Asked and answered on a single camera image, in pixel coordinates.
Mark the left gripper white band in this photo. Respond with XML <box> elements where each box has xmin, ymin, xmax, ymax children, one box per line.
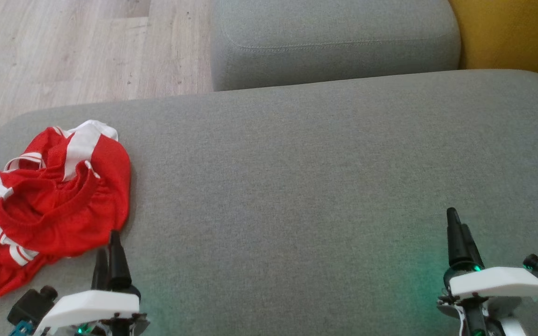
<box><xmin>33</xmin><ymin>230</ymin><xmax>151</xmax><ymax>336</ymax></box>

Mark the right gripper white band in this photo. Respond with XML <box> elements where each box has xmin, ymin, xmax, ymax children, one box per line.
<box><xmin>437</xmin><ymin>208</ymin><xmax>538</xmax><ymax>336</ymax></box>

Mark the red and white sports jersey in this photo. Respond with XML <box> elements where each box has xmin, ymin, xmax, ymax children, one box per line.
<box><xmin>0</xmin><ymin>119</ymin><xmax>132</xmax><ymax>298</ymax></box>

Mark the grey fabric sofa seat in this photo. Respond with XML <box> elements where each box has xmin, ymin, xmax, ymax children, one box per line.
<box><xmin>0</xmin><ymin>69</ymin><xmax>538</xmax><ymax>336</ymax></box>

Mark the yellow upholstered cushion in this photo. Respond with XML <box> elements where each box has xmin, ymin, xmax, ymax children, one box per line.
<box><xmin>449</xmin><ymin>0</ymin><xmax>538</xmax><ymax>89</ymax></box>

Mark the grey fabric sofa block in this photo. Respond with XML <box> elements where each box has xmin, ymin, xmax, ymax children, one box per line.
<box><xmin>209</xmin><ymin>0</ymin><xmax>462</xmax><ymax>91</ymax></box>

